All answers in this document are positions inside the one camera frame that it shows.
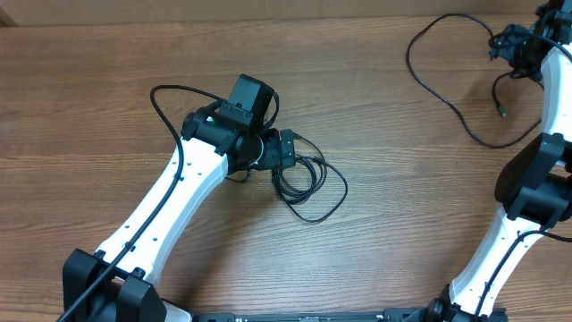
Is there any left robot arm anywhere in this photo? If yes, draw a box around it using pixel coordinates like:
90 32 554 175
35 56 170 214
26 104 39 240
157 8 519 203
60 74 294 322

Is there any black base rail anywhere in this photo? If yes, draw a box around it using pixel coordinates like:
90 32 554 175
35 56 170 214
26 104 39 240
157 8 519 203
191 306 509 322

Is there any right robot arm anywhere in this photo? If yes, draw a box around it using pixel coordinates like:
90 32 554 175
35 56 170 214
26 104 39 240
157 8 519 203
408 0 571 321

